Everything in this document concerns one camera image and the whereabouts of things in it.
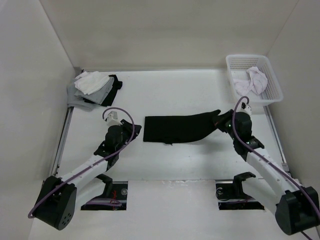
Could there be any black tank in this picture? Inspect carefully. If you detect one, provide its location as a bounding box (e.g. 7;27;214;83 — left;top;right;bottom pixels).
143;109;221;145
82;74;123;107

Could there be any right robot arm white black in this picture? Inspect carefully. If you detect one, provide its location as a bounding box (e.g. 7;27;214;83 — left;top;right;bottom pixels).
212;110;320;235

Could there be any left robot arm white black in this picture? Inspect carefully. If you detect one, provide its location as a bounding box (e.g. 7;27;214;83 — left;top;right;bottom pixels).
28;119;142;231

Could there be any white crumpled tank top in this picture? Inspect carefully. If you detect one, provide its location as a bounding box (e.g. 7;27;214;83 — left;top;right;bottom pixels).
233;66;268;96

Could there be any folded black tank top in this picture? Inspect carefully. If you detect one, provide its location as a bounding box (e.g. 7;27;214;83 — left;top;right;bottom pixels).
82;74;123;107

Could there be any folded grey tank top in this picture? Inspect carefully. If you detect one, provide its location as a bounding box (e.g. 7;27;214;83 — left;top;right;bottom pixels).
67;77;115;112

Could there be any folded white tank top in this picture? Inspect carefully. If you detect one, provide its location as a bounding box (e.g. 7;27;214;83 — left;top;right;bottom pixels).
74;71;110;95

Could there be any white plastic basket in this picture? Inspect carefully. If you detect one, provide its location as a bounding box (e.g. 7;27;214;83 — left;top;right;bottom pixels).
225;54;284;107

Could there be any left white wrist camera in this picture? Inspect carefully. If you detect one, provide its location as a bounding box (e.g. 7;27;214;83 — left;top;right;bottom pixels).
105;111;122;127

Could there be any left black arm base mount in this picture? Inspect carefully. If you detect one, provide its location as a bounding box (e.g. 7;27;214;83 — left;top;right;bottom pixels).
80;174;129;211

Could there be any left metal table rail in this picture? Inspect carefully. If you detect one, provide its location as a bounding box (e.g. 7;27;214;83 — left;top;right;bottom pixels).
49;107;74;176

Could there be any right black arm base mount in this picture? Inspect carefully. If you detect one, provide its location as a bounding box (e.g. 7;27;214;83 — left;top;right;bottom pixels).
215;172;265;211

